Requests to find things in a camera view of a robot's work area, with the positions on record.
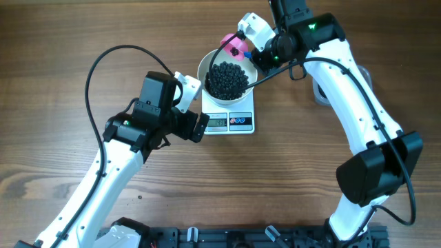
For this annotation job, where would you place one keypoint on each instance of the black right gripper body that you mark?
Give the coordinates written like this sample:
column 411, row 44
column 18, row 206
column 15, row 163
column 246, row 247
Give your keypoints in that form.
column 271, row 58

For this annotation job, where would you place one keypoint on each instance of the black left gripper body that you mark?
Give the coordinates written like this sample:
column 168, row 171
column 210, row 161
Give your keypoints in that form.
column 182, row 125

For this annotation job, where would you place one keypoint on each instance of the white digital kitchen scale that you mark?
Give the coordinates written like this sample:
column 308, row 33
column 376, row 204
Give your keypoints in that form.
column 235, row 118

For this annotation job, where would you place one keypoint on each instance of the pink scoop with blue handle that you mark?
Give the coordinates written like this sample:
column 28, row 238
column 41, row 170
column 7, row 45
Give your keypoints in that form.
column 238, row 49

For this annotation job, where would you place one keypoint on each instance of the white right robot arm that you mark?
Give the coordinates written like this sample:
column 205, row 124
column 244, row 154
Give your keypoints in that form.
column 384, row 157

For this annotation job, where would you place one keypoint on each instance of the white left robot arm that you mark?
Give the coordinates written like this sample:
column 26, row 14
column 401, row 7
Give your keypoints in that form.
column 128, row 140

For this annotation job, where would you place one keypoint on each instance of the white round bowl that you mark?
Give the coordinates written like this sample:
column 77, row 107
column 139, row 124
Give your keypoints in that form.
column 246, row 65

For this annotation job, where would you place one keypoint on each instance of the black beans in bowl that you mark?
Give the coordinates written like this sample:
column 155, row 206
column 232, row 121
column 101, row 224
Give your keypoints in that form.
column 229, row 81

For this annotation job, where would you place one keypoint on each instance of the clear plastic container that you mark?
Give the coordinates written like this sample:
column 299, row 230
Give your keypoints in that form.
column 320, row 96

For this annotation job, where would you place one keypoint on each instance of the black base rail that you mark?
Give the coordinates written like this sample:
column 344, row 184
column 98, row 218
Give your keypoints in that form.
column 297, row 237

